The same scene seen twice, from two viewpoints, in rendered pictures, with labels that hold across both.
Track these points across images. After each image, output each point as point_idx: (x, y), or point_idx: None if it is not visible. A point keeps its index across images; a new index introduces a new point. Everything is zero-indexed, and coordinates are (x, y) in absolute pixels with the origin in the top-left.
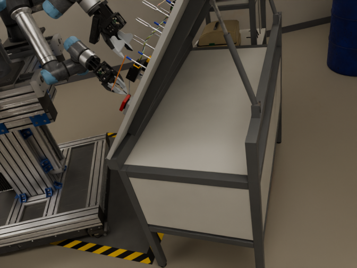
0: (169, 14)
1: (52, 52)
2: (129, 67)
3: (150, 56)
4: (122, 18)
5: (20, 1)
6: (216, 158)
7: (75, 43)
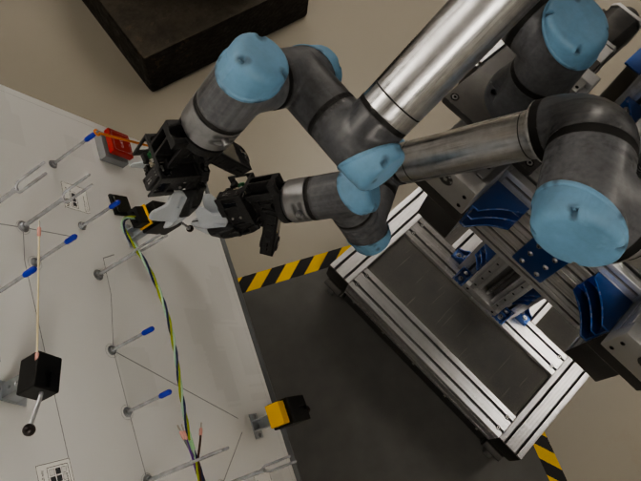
0: (192, 458)
1: (619, 325)
2: (153, 200)
3: (281, 420)
4: (153, 188)
5: (544, 117)
6: None
7: (334, 179)
